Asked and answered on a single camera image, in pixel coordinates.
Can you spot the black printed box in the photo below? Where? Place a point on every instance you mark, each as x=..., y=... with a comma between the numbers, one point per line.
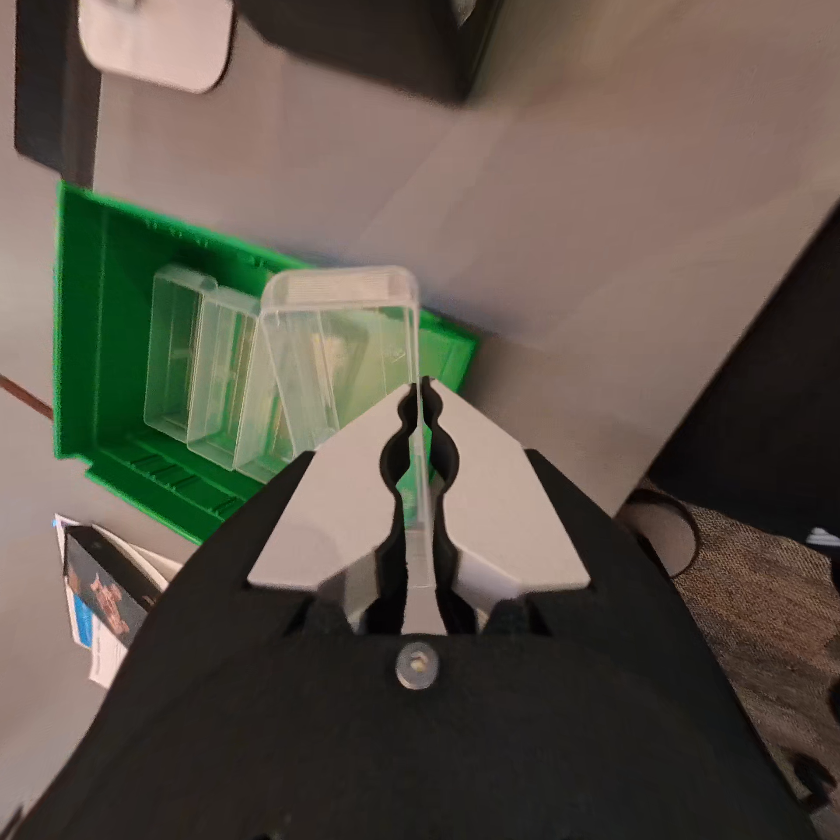
x=105, y=590

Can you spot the black drawer cabinet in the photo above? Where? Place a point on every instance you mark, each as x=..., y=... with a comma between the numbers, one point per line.
x=367, y=39

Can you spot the green plastic bin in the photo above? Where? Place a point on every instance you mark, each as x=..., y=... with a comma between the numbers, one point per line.
x=111, y=328

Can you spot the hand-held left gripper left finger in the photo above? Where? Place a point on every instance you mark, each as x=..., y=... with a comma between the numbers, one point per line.
x=328, y=518

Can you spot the clear plastic drawer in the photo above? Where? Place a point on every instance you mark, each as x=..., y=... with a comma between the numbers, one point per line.
x=262, y=407
x=341, y=341
x=220, y=380
x=172, y=354

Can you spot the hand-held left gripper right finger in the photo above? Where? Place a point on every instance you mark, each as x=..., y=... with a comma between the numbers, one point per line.
x=512, y=518

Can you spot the white stand base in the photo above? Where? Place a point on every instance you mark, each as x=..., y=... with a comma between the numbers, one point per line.
x=157, y=46

